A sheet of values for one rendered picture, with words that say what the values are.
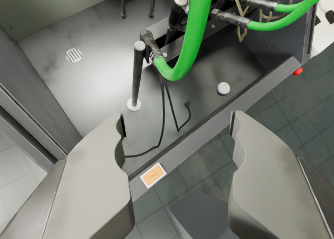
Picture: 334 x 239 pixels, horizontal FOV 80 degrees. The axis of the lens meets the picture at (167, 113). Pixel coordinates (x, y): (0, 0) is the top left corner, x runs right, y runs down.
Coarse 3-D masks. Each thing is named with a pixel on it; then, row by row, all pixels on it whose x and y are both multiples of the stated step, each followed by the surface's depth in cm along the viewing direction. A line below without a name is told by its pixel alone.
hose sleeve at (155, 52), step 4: (144, 36) 32; (148, 36) 32; (152, 36) 33; (148, 40) 31; (152, 40) 31; (152, 44) 30; (156, 44) 30; (152, 48) 29; (156, 48) 29; (152, 52) 28; (156, 52) 28; (160, 52) 28; (152, 56) 28; (156, 56) 27; (160, 56) 27; (152, 60) 28
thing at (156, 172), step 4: (156, 168) 43; (160, 168) 44; (148, 172) 43; (152, 172) 43; (156, 172) 43; (160, 172) 43; (144, 176) 43; (148, 176) 43; (152, 176) 43; (156, 176) 43; (148, 180) 43; (152, 180) 43; (148, 184) 42
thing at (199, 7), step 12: (192, 0) 13; (204, 0) 13; (192, 12) 14; (204, 12) 13; (192, 24) 14; (204, 24) 14; (192, 36) 15; (192, 48) 16; (156, 60) 27; (180, 60) 17; (192, 60) 17; (168, 72) 22; (180, 72) 19
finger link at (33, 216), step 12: (60, 168) 8; (48, 180) 8; (60, 180) 8; (36, 192) 7; (48, 192) 7; (24, 204) 7; (36, 204) 7; (48, 204) 7; (24, 216) 6; (36, 216) 6; (48, 216) 6; (12, 228) 6; (24, 228) 6; (36, 228) 6
